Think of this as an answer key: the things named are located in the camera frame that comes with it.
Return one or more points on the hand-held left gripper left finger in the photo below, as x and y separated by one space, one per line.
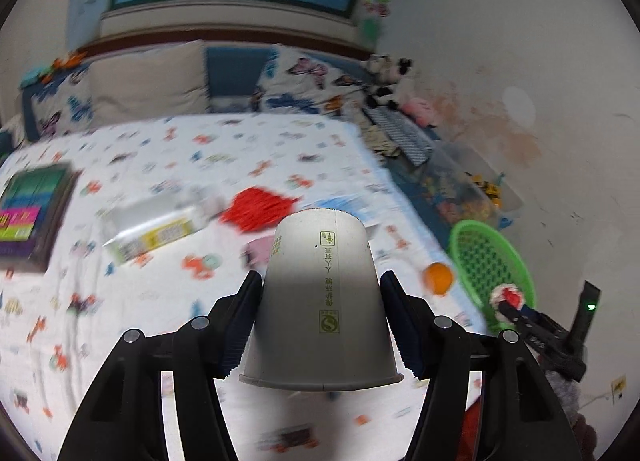
245 326

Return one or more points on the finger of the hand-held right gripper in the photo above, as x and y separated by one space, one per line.
550 341

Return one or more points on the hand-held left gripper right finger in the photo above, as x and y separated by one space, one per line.
400 326

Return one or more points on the orange fruit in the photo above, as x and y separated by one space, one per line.
439 278

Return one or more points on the red white candy wrapper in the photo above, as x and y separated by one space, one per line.
510 293

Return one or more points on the small pink wrapper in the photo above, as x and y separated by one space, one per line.
260 251

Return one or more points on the white paper cup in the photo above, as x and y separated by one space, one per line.
320 301

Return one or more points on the green plastic basket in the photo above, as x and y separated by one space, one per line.
462 241

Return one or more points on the red mesh scrubber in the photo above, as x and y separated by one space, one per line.
255 208

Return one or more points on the white yellow milk carton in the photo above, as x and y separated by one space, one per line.
155 236

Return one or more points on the blue white wrapper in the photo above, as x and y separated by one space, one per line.
345 203

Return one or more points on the clear plastic bottle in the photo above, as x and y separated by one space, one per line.
200 198

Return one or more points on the person's right forearm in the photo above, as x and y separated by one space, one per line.
565 396

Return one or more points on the printed blanket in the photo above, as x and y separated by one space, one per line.
150 331

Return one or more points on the blue bed sheet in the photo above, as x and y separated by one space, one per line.
425 211

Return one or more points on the red plastic object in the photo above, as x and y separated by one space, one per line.
470 436

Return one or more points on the clear plastic storage box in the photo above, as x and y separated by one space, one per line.
465 191

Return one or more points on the yellow toy truck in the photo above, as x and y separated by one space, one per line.
487 188

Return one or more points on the beige printed garment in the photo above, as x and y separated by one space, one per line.
377 141

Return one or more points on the blue white patterned cloth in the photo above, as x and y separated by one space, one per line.
400 133

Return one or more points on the pink plush toy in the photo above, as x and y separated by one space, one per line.
420 111

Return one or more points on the colourful book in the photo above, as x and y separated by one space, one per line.
30 216

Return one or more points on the blue cushion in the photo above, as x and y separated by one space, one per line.
235 76

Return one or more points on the black white cow plush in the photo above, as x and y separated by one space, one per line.
387 76

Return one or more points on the large butterfly print pillow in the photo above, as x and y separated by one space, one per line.
310 81

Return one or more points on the beige pillow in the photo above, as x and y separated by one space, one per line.
150 76

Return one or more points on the small butterfly print pillow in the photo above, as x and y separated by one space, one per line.
60 106

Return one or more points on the wooden headboard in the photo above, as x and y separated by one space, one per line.
200 36

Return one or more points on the orange plush toy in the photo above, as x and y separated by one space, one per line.
67 62

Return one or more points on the teal plush toy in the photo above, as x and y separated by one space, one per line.
35 76

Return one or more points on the wall socket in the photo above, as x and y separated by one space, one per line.
620 387

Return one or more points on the paper flower wall decoration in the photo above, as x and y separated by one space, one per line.
374 11

